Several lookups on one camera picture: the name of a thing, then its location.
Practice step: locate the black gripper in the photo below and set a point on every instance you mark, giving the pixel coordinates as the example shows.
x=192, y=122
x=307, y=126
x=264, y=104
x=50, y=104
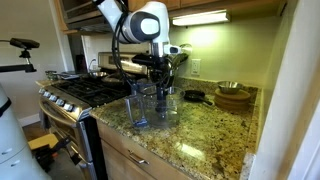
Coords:
x=161, y=66

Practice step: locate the steel blade with dark hub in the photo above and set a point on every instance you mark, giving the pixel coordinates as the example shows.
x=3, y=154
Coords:
x=161, y=106

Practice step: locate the clear food processor bowl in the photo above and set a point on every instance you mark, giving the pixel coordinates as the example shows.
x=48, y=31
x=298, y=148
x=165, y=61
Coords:
x=176, y=106

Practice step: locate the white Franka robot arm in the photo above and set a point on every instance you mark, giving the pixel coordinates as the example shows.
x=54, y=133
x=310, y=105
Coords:
x=146, y=26

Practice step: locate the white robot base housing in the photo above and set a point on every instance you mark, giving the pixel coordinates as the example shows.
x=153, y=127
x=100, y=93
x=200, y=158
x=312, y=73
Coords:
x=13, y=140

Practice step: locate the narrow perforated steel utensil holder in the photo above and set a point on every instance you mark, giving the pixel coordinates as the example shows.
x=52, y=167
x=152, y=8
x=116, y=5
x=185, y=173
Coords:
x=171, y=81

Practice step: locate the small black skillet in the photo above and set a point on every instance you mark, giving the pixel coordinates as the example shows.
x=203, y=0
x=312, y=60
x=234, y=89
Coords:
x=194, y=95

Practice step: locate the black slotted utensil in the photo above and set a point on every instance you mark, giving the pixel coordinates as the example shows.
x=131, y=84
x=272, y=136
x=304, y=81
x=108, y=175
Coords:
x=180, y=60

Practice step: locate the steel ladle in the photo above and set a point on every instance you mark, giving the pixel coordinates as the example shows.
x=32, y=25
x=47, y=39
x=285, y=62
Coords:
x=186, y=49

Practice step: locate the steel frying pan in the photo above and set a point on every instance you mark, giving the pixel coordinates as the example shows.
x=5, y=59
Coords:
x=96, y=74

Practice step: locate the small steel bowl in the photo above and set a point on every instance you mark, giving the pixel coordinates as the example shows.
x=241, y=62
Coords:
x=230, y=87

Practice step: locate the stainless steel gas stove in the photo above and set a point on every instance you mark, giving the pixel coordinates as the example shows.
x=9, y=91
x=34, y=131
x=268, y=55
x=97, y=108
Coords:
x=86, y=90

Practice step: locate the under-cabinet light strip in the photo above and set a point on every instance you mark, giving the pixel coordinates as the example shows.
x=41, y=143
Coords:
x=200, y=17

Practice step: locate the base cabinet with drawers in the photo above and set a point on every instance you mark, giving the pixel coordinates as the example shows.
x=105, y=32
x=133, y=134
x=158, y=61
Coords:
x=116, y=156

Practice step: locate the dark coffee maker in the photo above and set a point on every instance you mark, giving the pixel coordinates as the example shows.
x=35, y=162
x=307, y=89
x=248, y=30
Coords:
x=81, y=63

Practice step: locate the wooden upper cabinet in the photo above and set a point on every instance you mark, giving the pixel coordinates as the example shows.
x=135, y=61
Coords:
x=200, y=3

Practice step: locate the stove control knob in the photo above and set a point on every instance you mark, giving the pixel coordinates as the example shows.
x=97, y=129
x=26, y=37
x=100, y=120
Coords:
x=60, y=102
x=41, y=90
x=53, y=98
x=68, y=107
x=47, y=94

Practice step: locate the range hood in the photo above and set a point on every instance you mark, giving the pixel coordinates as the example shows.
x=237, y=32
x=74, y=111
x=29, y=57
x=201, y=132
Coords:
x=83, y=16

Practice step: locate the black floor tool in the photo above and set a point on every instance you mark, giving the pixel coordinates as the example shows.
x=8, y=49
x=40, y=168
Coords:
x=50, y=153

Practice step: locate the yellow block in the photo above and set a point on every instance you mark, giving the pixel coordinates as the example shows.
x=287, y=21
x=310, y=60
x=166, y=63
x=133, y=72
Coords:
x=41, y=141

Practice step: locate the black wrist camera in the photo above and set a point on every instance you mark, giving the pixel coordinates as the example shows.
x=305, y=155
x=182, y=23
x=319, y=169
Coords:
x=143, y=59

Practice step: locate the white wall outlet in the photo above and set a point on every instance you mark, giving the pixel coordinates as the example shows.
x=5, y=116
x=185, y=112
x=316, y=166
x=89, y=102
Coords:
x=195, y=66

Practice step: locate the black camera on stand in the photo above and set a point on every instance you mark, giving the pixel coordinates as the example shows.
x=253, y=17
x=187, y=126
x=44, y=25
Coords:
x=23, y=43

